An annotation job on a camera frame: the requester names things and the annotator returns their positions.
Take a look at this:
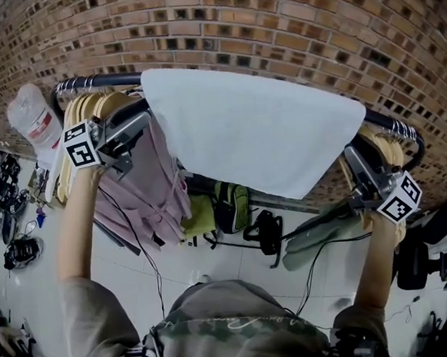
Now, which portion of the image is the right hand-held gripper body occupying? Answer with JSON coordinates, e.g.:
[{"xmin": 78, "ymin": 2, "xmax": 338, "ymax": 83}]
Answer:
[{"xmin": 345, "ymin": 165, "xmax": 425, "ymax": 229}]

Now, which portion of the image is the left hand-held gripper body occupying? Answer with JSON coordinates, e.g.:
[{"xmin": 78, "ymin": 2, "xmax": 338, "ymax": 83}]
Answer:
[{"xmin": 61, "ymin": 117, "xmax": 134, "ymax": 186}]

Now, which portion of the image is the black clothes rail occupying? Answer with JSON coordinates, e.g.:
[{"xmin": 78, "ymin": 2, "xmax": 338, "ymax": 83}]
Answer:
[{"xmin": 49, "ymin": 48, "xmax": 429, "ymax": 201}]

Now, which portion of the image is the white towel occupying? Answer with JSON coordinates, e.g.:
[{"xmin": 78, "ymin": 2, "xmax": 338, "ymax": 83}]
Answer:
[{"xmin": 139, "ymin": 51, "xmax": 373, "ymax": 213}]

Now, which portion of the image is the person's right forearm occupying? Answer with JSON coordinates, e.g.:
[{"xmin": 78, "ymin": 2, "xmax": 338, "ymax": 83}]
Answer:
[{"xmin": 343, "ymin": 207, "xmax": 414, "ymax": 312}]

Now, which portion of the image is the person's left forearm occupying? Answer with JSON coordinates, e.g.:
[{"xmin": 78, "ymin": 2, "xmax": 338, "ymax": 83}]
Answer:
[{"xmin": 50, "ymin": 163, "xmax": 118, "ymax": 283}]

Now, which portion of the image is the bunch of wooden hangers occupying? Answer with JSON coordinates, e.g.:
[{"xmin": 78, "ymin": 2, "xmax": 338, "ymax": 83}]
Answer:
[
  {"xmin": 336, "ymin": 121, "xmax": 408, "ymax": 189},
  {"xmin": 39, "ymin": 84, "xmax": 154, "ymax": 206}
]

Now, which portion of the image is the black floor equipment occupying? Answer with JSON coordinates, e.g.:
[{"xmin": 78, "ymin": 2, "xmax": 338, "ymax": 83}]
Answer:
[{"xmin": 388, "ymin": 198, "xmax": 447, "ymax": 293}]

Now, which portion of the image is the cardboard box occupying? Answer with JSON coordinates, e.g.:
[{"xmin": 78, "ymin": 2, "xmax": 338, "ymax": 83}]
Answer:
[{"xmin": 25, "ymin": 165, "xmax": 53, "ymax": 202}]

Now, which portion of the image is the white plastic bag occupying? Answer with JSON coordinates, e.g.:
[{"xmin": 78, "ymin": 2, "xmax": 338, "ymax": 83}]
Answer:
[{"xmin": 5, "ymin": 80, "xmax": 68, "ymax": 169}]

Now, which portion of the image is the pink garment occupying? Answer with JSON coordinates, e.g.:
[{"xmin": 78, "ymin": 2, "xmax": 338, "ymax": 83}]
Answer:
[{"xmin": 88, "ymin": 121, "xmax": 196, "ymax": 255}]

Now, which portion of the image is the olive green garment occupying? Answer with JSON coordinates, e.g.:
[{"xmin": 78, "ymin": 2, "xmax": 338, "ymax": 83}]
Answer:
[{"xmin": 278, "ymin": 197, "xmax": 376, "ymax": 273}]

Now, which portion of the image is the pile of black devices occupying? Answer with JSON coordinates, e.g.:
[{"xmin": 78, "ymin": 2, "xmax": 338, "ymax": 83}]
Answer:
[{"xmin": 0, "ymin": 128, "xmax": 35, "ymax": 247}]

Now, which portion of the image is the yellow-green cloth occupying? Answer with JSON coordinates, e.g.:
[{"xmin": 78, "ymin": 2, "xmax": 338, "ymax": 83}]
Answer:
[{"xmin": 178, "ymin": 193, "xmax": 218, "ymax": 242}]

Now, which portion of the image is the green and black backpack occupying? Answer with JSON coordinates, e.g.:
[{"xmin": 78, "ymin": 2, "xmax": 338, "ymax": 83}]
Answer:
[{"xmin": 211, "ymin": 179, "xmax": 254, "ymax": 236}]

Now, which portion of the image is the black chest-mounted device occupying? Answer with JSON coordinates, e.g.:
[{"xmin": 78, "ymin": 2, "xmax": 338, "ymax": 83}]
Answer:
[{"xmin": 327, "ymin": 324, "xmax": 389, "ymax": 357}]

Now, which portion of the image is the person's grey t-shirt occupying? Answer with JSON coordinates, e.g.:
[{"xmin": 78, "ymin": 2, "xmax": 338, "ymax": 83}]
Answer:
[{"xmin": 59, "ymin": 250, "xmax": 397, "ymax": 357}]

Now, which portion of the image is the pile of dark gear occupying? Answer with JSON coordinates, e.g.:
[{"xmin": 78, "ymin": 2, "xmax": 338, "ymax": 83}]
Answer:
[{"xmin": 0, "ymin": 283, "xmax": 56, "ymax": 357}]

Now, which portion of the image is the thin black cable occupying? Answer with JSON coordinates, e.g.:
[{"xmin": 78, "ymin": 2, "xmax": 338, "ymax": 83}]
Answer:
[
  {"xmin": 99, "ymin": 181, "xmax": 167, "ymax": 323},
  {"xmin": 289, "ymin": 233, "xmax": 379, "ymax": 317}
]

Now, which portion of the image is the black bag with straps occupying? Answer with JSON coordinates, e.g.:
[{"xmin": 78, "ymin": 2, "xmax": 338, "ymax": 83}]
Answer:
[{"xmin": 241, "ymin": 207, "xmax": 287, "ymax": 271}]

